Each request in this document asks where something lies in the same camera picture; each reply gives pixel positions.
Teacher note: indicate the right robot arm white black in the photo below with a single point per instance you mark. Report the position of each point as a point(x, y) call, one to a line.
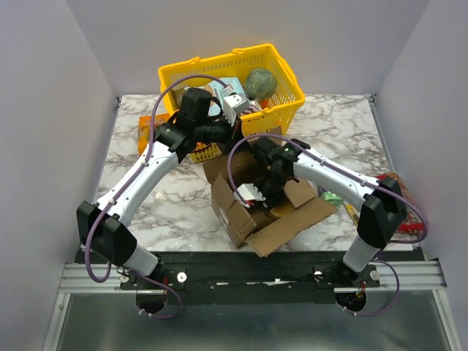
point(380, 203)

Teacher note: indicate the orange snack bag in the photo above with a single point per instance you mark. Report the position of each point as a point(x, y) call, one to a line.
point(144, 129)

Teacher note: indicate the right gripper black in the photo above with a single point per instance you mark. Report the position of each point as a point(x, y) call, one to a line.
point(270, 197)

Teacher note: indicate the green melon ball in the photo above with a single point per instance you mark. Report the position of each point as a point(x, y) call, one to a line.
point(260, 84)

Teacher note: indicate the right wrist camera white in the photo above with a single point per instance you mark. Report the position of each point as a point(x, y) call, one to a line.
point(248, 195)

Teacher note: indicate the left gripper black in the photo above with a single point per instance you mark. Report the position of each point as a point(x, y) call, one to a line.
point(235, 134)

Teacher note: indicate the light blue chips bag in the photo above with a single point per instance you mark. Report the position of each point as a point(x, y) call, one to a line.
point(225, 87)

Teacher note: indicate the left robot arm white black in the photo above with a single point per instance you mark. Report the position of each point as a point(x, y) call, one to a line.
point(103, 226)

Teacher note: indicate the yellow plastic shopping basket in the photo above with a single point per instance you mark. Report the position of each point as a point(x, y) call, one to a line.
point(282, 106)

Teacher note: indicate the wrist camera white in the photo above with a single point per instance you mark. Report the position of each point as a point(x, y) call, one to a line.
point(248, 195)
point(233, 106)

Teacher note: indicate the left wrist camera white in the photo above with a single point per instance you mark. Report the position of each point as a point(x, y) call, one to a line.
point(233, 106)

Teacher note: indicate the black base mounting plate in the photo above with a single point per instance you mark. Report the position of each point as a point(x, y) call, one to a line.
point(204, 278)

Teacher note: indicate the brown cardboard express box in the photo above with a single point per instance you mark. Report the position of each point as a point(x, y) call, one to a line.
point(254, 226)

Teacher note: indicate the round orange sponge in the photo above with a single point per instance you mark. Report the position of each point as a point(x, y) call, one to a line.
point(281, 210)

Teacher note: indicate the yellow utility knife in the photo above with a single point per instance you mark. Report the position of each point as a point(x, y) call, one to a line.
point(352, 212)

